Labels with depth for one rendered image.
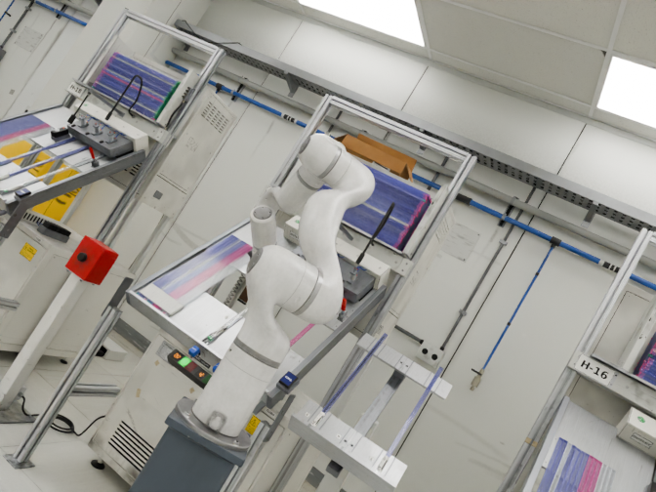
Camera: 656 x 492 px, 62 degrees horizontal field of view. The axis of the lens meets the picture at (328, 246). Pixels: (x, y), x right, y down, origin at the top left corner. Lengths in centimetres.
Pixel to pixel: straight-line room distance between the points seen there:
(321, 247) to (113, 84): 216
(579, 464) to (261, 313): 119
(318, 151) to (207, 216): 306
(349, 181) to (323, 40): 336
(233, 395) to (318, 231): 42
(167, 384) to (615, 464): 163
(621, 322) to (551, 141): 193
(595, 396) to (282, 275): 146
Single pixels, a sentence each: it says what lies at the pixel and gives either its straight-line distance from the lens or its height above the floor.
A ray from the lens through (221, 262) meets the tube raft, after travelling 222.
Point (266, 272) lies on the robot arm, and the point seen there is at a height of 106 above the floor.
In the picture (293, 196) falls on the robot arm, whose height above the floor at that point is 129.
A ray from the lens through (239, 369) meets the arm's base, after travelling 122.
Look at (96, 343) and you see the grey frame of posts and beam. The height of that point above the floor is 50.
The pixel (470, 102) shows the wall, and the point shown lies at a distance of 417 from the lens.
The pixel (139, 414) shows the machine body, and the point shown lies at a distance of 241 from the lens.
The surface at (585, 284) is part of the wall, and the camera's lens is 372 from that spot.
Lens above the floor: 108
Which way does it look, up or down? 5 degrees up
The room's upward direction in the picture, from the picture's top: 31 degrees clockwise
